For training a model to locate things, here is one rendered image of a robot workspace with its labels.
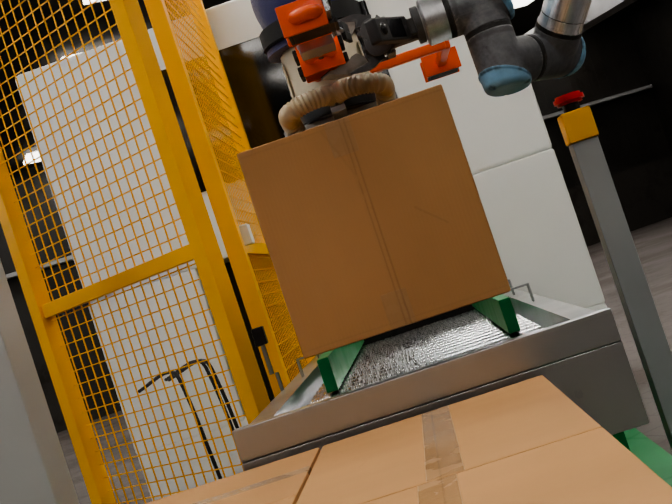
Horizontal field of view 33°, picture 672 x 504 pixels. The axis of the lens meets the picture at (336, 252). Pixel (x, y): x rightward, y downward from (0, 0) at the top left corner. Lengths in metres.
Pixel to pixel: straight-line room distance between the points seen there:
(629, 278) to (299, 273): 0.84
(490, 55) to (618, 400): 0.66
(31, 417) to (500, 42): 1.46
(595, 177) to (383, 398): 0.84
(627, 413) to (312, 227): 0.65
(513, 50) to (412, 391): 0.65
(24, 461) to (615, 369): 1.48
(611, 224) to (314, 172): 0.79
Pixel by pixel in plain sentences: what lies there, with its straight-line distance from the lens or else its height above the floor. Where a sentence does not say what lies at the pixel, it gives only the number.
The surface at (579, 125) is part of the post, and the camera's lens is 2.60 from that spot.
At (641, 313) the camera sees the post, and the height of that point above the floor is 0.52.
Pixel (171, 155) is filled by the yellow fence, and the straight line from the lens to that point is 2.83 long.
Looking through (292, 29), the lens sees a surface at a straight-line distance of 1.81.
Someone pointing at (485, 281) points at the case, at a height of 0.72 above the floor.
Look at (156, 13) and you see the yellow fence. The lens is 3.40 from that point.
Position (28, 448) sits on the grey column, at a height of 0.66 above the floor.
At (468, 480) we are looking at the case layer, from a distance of 1.31.
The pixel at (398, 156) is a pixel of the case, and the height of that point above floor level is 0.99.
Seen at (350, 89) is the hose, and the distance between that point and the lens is 2.24.
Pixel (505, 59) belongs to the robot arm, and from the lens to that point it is 2.13.
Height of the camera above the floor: 0.80
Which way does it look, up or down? 2 degrees up
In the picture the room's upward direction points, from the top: 18 degrees counter-clockwise
